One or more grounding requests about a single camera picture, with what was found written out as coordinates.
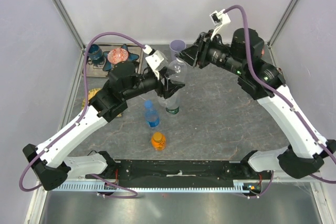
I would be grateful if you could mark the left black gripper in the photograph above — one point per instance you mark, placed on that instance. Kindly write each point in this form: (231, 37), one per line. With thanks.
(171, 86)

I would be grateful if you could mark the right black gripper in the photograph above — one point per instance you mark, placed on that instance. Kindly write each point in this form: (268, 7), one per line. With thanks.
(202, 45)

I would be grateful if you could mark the clear plastic bottle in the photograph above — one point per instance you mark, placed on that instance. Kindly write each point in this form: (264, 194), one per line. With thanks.
(177, 71)

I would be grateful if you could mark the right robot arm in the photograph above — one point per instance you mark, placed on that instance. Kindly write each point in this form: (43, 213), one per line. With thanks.
(307, 149)

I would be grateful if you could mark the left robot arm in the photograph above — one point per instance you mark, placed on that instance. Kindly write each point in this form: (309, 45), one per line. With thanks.
(50, 160)

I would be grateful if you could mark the green label water bottle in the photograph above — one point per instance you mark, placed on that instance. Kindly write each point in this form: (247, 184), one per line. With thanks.
(173, 104)

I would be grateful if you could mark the blue label water bottle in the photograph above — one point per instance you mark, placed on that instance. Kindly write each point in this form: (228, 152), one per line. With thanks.
(151, 115)

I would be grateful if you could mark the orange juice bottle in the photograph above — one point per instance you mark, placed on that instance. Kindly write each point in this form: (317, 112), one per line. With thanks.
(158, 141)

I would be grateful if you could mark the purple plastic cup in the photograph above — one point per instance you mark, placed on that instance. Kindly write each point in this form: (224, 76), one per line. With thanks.
(176, 46)

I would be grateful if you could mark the red patterned bowl left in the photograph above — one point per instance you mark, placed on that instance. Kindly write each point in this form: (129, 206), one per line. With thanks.
(117, 55)

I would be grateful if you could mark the blue star-shaped dish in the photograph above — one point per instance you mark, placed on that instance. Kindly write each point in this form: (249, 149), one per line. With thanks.
(108, 66)

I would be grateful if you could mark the metal tray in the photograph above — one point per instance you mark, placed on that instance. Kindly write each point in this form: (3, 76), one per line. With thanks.
(94, 68)

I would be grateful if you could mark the yellow bamboo mat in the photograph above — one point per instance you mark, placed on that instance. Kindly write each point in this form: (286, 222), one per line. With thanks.
(90, 95)

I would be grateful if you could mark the dark blue mug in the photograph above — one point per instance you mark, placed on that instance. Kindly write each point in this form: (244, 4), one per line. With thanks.
(94, 53)

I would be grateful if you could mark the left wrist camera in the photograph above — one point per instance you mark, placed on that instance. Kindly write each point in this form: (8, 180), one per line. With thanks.
(156, 60)

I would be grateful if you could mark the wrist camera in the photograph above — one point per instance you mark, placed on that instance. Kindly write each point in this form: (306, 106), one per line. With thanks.
(156, 60)
(219, 20)

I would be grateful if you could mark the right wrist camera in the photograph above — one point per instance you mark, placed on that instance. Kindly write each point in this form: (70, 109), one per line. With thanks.
(219, 20)

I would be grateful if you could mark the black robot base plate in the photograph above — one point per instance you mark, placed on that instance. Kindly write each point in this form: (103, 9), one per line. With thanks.
(136, 173)

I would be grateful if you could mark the slotted cable duct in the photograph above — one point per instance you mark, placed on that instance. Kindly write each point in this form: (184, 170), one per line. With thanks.
(102, 187)

